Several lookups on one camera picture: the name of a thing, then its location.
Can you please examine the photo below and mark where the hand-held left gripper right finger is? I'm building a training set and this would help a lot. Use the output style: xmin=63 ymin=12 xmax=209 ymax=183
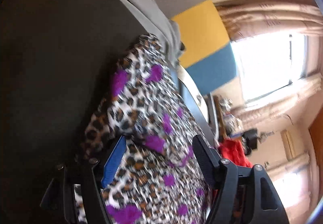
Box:
xmin=192 ymin=134 xmax=290 ymax=224

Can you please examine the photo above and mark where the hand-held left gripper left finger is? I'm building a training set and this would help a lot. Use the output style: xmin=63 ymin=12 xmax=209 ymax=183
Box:
xmin=40 ymin=134 xmax=127 ymax=224

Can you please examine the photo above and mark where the leopard print garment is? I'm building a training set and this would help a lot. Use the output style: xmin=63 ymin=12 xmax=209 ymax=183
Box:
xmin=74 ymin=34 xmax=244 ymax=224

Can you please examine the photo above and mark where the red knit sweater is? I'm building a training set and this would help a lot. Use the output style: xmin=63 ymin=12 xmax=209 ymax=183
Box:
xmin=218 ymin=138 xmax=253 ymax=168

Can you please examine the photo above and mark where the wooden desk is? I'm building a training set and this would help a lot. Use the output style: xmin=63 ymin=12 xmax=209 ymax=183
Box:
xmin=214 ymin=95 xmax=244 ymax=140

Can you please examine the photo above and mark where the black monitor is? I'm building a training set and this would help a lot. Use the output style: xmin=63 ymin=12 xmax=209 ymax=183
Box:
xmin=244 ymin=129 xmax=258 ymax=157

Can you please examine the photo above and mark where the white printed pillow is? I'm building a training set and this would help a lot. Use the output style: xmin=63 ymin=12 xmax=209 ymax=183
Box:
xmin=177 ymin=65 xmax=210 ymax=125

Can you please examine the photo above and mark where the beige patterned curtain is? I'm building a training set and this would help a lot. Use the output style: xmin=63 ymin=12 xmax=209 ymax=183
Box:
xmin=233 ymin=71 xmax=323 ymax=127
xmin=219 ymin=2 xmax=323 ymax=41
xmin=264 ymin=150 xmax=311 ymax=178

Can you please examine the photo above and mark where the beige air conditioner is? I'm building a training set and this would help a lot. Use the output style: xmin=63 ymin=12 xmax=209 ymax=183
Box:
xmin=281 ymin=130 xmax=296 ymax=162

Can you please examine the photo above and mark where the narrow window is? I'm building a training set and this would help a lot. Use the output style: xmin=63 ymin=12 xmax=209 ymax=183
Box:
xmin=270 ymin=171 xmax=311 ymax=216

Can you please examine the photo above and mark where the large window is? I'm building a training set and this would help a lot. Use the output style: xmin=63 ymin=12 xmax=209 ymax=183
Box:
xmin=232 ymin=33 xmax=309 ymax=104

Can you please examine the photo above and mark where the grey yellow blue sofa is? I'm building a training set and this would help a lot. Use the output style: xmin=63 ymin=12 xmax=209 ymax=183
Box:
xmin=134 ymin=0 xmax=241 ymax=139

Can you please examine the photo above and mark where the grey garment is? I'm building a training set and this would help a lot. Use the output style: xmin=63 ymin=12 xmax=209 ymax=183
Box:
xmin=87 ymin=0 xmax=188 ymax=64

